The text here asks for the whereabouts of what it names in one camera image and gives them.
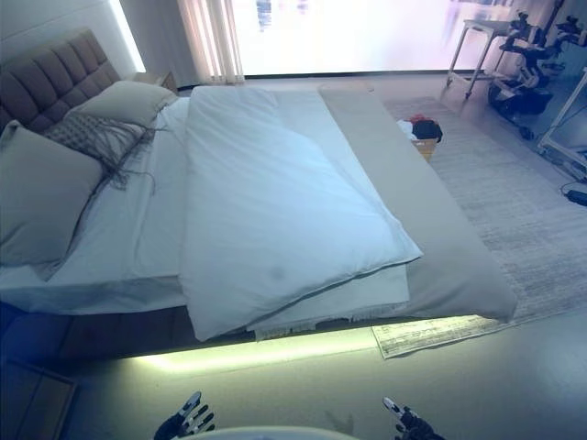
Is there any white metal table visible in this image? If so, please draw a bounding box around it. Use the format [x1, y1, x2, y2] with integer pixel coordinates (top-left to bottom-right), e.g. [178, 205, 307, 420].
[446, 17, 515, 100]

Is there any brown tufted headboard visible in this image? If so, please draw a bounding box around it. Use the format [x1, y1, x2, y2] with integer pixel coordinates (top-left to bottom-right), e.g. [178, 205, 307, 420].
[0, 27, 123, 135]

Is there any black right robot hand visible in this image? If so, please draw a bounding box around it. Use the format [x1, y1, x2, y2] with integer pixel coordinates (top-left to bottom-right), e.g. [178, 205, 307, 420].
[382, 396, 447, 440]

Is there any white duvet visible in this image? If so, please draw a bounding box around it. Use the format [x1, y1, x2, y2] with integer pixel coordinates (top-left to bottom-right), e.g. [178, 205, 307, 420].
[178, 84, 426, 343]

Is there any beige bed runner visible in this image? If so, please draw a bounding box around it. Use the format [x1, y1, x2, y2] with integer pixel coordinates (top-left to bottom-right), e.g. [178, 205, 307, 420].
[317, 83, 517, 325]

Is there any brown wooden bedside cabinet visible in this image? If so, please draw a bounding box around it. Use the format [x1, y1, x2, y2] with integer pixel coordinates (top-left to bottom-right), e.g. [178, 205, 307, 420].
[0, 357, 79, 440]

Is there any cardboard box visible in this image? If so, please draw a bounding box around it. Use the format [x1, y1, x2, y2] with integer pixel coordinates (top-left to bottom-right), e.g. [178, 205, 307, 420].
[410, 137, 437, 162]

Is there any large beige pillow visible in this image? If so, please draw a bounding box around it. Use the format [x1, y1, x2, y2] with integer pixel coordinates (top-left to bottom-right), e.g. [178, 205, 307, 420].
[0, 119, 105, 270]

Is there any light wooden nightstand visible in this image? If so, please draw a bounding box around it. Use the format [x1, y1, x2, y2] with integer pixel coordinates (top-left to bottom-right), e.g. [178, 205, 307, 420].
[132, 71, 178, 95]

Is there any black power adapter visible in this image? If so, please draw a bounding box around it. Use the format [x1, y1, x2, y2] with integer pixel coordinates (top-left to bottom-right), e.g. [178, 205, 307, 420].
[559, 181, 587, 205]

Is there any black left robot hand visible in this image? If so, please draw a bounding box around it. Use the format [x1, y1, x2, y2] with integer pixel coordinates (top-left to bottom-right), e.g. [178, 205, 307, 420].
[153, 390, 216, 440]

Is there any brown bed frame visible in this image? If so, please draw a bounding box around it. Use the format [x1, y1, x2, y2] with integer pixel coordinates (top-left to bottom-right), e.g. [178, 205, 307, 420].
[0, 300, 258, 364]

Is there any grey patterned rug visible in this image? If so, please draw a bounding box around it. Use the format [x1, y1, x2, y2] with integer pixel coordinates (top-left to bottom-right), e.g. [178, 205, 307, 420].
[371, 95, 587, 361]

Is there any grey fringed knit cushion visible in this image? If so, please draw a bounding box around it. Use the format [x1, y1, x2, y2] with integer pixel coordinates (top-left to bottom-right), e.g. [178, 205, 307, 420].
[43, 112, 172, 194]

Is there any black garment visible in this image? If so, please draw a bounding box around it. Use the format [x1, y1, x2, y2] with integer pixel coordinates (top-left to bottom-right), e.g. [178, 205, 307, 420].
[411, 117, 445, 143]

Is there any white metal rack frame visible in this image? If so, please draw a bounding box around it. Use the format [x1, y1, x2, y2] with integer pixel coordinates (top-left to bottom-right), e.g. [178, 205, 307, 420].
[536, 66, 587, 173]

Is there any small beige pillow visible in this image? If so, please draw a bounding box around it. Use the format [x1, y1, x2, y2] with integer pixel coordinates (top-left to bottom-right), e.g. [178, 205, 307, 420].
[68, 81, 178, 127]

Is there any black wheeled robot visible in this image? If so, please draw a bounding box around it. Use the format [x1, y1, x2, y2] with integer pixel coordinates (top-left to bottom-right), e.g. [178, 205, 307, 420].
[487, 12, 580, 114]

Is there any white bed sheet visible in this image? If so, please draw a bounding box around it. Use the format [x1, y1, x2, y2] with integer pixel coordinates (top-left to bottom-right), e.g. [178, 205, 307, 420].
[0, 95, 194, 317]

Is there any beige curtain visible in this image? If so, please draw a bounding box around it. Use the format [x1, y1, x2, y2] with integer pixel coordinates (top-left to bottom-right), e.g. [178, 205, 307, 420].
[176, 0, 245, 80]

